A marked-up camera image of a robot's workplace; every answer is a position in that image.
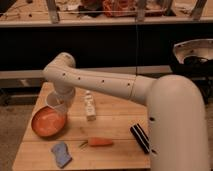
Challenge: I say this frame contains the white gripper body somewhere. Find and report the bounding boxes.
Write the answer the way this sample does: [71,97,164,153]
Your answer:
[54,85,76,108]

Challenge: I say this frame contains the translucent white cup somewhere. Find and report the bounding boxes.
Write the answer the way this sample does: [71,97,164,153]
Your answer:
[45,92,68,115]

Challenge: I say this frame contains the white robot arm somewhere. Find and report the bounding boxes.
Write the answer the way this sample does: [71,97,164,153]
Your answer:
[43,52,211,171]

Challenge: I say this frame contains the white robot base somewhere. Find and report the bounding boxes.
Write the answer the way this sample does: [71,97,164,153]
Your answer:
[172,38,213,78]

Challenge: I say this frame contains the orange ceramic bowl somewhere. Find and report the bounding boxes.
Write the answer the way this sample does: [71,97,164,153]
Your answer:
[31,106,67,137]

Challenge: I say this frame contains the white squeeze bottle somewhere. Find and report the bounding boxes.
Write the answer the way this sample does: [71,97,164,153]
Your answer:
[84,90,96,121]

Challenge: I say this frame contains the blue sponge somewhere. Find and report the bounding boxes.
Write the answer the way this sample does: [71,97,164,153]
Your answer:
[51,142,72,168]

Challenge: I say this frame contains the orange toy carrot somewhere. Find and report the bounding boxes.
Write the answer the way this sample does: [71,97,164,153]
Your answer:
[81,137,114,147]

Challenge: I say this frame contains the black striped rectangular block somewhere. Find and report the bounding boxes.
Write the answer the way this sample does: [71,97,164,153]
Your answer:
[130,124,150,154]

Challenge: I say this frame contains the orange object on shelf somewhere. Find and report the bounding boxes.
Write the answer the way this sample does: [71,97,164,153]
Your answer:
[102,0,137,17]

